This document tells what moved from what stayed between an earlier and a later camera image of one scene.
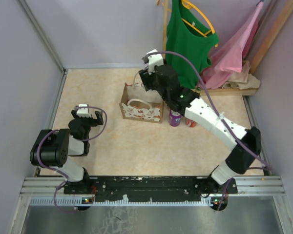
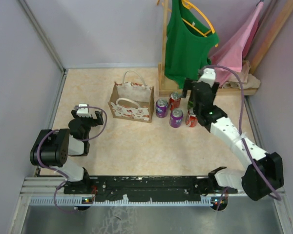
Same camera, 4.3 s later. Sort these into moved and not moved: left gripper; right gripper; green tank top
Moved: right gripper
Not moved: green tank top; left gripper
